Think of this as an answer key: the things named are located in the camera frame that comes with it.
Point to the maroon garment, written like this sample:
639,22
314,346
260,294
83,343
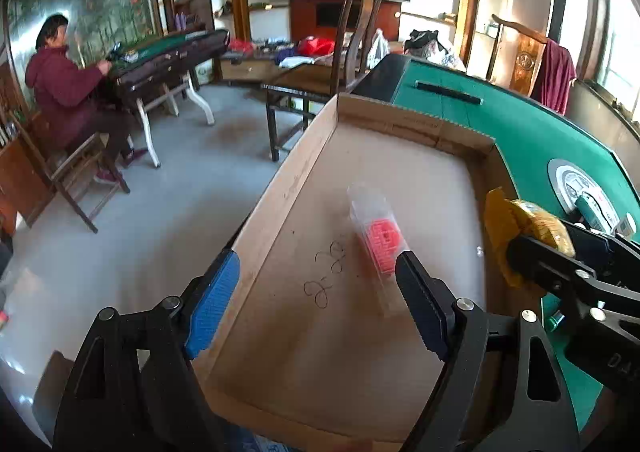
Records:
552,77

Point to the brown cardboard box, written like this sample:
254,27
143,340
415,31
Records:
310,332

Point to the tall-back wooden chair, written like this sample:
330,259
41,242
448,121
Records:
350,52

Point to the white standing air conditioner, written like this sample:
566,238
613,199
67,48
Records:
575,7

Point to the red cloth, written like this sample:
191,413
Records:
316,46

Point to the black bar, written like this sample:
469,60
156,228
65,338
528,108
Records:
447,92

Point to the yellow cracker packet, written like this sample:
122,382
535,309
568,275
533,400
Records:
540,222

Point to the clear packet red contents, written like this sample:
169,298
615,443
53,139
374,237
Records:
382,232

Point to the wooden slatted chair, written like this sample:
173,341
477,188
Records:
75,167

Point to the window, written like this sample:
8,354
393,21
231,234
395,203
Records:
617,32

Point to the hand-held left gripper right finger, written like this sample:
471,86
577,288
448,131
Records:
425,307

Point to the teal white tissue pack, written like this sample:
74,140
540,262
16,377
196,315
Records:
590,214

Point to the round table control panel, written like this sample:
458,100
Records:
565,182

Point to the black bag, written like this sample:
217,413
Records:
422,39

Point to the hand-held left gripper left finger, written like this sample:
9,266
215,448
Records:
215,302

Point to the red plastic bag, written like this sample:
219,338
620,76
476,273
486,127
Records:
241,46

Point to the white plastic bag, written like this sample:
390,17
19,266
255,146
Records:
377,52

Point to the red-brown television cabinet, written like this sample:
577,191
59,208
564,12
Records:
305,14

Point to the folding mahjong table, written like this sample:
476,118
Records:
165,57

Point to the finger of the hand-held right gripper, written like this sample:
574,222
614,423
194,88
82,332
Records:
595,242
545,264

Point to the carved wooden armchair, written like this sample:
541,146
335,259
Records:
525,62

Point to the low wooden coffee table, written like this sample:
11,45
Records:
260,69

